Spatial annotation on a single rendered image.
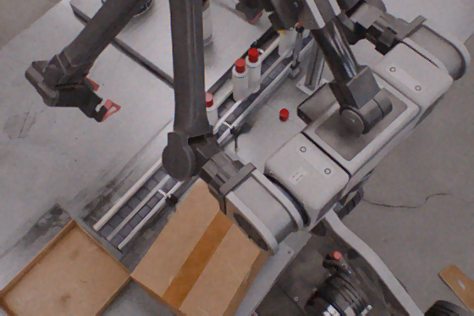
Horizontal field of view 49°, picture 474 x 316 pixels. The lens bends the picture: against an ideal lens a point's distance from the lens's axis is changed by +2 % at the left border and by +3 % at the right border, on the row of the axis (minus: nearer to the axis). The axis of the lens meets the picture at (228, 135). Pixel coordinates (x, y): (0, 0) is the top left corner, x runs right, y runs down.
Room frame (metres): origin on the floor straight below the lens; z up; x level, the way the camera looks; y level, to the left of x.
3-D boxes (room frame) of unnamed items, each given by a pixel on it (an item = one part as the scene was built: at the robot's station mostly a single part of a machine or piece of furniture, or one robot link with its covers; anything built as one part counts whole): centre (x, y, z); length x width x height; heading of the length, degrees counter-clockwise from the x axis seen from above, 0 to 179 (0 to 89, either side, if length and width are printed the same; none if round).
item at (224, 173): (0.37, 0.01, 1.45); 0.09 x 0.08 x 0.12; 130
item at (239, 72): (0.91, -0.05, 0.98); 0.05 x 0.05 x 0.20
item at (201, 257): (0.32, 0.07, 0.99); 0.30 x 0.24 x 0.27; 145
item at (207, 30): (1.17, 0.08, 1.03); 0.09 x 0.09 x 0.30
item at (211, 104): (0.79, 0.06, 0.98); 0.05 x 0.05 x 0.20
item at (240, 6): (1.09, -0.10, 1.17); 0.10 x 0.07 x 0.07; 137
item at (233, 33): (1.43, 0.06, 0.86); 0.80 x 0.67 x 0.05; 137
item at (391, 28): (0.70, -0.37, 1.45); 0.09 x 0.08 x 0.12; 130
